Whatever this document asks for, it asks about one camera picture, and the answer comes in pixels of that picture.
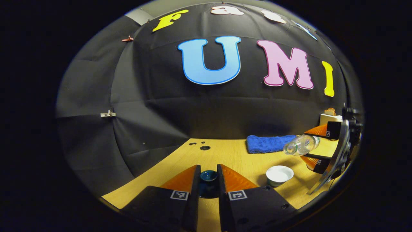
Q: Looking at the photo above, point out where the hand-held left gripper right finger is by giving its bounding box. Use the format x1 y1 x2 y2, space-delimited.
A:
217 164 298 232

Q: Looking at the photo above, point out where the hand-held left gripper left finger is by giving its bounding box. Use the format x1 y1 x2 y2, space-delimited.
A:
121 164 201 232

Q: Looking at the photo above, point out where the dark teal teacup lid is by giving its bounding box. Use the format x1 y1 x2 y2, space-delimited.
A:
198 170 220 199

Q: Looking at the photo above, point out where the clear plastic water bottle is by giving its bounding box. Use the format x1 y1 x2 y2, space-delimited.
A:
283 134 321 156

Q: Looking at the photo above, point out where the white teacup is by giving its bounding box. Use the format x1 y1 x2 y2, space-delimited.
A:
266 165 294 187

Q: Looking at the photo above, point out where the white toaster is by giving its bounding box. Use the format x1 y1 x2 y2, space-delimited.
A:
319 113 343 127

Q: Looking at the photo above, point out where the blue towel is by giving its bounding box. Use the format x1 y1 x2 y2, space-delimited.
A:
246 135 298 154

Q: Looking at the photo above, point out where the black backdrop cloth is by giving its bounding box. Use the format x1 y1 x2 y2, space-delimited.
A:
56 2 362 207

